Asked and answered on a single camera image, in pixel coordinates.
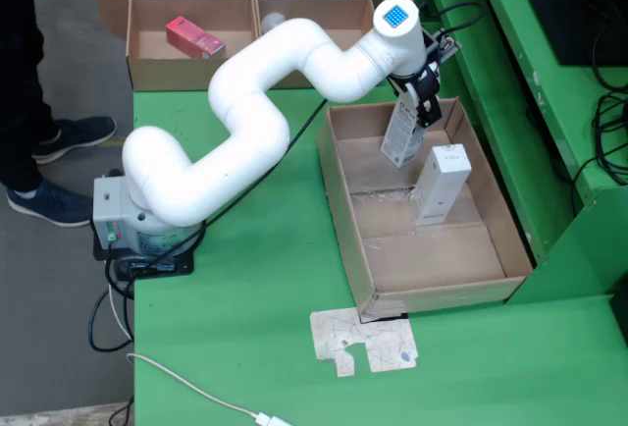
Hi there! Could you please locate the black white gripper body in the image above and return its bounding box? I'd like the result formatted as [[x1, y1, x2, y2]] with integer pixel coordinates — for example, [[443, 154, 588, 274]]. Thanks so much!
[[386, 61, 441, 99]]

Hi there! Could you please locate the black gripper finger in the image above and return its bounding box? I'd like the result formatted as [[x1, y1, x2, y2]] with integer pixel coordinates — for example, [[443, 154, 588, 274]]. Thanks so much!
[[391, 77, 419, 103], [414, 92, 444, 129]]

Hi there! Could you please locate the white hand cream box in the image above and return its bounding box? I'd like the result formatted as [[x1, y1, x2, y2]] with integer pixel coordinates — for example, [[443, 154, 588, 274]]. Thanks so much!
[[380, 96, 428, 168]]

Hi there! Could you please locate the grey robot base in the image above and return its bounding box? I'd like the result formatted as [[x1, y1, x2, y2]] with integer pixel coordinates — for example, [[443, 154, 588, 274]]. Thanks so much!
[[91, 175, 206, 256]]

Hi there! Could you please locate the cardboard box with flap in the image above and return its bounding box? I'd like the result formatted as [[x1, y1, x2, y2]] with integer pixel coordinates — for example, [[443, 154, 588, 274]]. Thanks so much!
[[254, 0, 397, 91], [96, 0, 261, 92]]

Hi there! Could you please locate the shallow cardboard tray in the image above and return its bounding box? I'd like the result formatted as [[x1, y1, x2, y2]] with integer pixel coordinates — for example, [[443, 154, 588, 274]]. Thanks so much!
[[316, 96, 535, 322]]

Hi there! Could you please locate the pink product box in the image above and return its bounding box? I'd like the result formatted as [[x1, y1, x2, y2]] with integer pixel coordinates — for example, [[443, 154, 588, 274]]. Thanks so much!
[[165, 15, 227, 60]]

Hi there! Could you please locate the green metal shelf rack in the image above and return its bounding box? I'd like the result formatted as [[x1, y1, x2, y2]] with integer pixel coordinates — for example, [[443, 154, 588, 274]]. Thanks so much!
[[406, 0, 628, 307]]

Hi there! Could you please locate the tall white carton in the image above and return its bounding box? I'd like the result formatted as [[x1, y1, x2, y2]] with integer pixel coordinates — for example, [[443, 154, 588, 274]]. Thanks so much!
[[410, 143, 473, 228]]

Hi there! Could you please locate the white teal bottle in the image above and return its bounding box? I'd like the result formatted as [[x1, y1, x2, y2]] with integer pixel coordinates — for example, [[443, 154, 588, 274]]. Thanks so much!
[[259, 11, 287, 37]]

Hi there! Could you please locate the black monitor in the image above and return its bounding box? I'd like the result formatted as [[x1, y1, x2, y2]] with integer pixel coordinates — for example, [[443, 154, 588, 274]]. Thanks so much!
[[508, 0, 628, 68]]

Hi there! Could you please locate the patterned paper card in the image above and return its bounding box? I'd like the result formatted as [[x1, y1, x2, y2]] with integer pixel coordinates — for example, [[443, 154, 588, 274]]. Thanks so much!
[[308, 306, 421, 378]]

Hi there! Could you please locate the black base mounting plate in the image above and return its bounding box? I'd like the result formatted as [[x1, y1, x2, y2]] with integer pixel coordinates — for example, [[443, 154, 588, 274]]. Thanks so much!
[[92, 237, 195, 280]]

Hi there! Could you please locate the dark blue sneaker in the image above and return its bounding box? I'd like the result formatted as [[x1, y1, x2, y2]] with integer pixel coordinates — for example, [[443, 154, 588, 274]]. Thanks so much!
[[29, 116, 118, 166], [5, 179, 94, 229]]

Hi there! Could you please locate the person in dark trousers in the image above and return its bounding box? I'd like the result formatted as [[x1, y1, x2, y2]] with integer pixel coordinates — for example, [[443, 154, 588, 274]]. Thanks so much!
[[0, 0, 63, 194]]

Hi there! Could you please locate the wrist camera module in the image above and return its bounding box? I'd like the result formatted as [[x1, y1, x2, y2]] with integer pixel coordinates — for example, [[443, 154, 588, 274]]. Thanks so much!
[[424, 27, 462, 67]]

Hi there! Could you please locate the short black wrist cable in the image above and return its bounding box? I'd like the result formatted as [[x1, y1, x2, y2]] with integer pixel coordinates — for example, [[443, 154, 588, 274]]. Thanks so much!
[[414, 1, 485, 39]]

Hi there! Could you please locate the long black arm cable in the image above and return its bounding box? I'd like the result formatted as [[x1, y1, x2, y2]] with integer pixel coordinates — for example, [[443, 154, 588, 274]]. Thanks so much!
[[134, 96, 329, 278]]

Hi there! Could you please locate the black cable bundle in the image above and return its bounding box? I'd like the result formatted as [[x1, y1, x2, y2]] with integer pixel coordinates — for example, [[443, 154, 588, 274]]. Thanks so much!
[[571, 0, 628, 186]]

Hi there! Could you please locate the white cable with plug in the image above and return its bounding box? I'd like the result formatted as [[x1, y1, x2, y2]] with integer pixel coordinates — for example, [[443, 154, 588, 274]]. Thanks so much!
[[107, 283, 295, 426]]

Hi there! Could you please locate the thick black base cable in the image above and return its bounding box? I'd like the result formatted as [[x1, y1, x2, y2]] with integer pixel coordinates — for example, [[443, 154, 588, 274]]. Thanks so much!
[[87, 248, 136, 353]]

